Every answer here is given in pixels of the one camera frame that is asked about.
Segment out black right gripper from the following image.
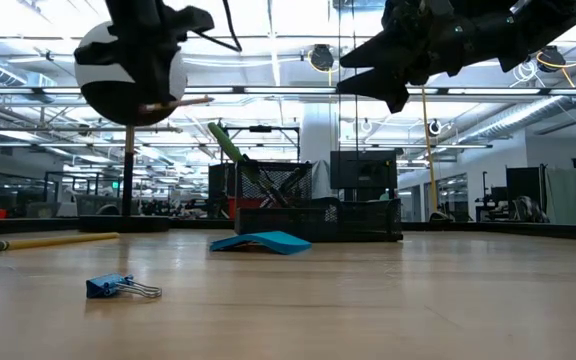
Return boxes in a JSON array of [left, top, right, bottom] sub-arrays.
[[336, 0, 519, 114]]

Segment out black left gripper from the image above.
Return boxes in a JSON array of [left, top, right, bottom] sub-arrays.
[[73, 0, 215, 109]]

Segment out yellow wooden pencil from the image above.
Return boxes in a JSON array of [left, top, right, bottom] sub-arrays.
[[139, 96, 215, 114], [0, 231, 121, 254]]

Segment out green handled scissors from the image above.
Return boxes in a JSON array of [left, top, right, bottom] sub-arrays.
[[206, 121, 292, 209]]

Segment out black pen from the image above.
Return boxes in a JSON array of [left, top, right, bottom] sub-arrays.
[[262, 167, 312, 207]]

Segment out black mesh desk organizer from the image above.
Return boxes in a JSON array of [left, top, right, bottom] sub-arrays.
[[234, 159, 404, 244]]

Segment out blue sticky note pad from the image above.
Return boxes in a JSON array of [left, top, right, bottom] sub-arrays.
[[209, 229, 314, 257]]

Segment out blue binder clip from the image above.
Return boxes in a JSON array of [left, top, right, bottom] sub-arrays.
[[85, 272, 164, 300]]

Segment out white globe desk lamp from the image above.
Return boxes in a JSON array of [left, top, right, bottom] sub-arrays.
[[73, 21, 190, 234]]

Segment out black background monitor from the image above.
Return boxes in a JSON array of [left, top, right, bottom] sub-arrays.
[[329, 149, 399, 202]]

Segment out black background panel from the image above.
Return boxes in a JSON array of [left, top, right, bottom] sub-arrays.
[[505, 165, 547, 204]]

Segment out green partition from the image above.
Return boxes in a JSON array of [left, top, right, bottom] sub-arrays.
[[544, 166, 576, 226]]

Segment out black left wrist camera cable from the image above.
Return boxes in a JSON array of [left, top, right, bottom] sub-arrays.
[[187, 0, 244, 54]]

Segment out yellow cable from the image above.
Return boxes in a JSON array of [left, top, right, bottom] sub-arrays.
[[419, 86, 443, 222]]

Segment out black background rig frame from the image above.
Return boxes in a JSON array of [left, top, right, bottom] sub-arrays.
[[222, 124, 302, 164]]

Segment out silver air duct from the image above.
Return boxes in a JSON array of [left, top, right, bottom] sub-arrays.
[[460, 62, 576, 147]]

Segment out black aluminium table frame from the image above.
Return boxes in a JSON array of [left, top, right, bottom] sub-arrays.
[[0, 217, 576, 243]]

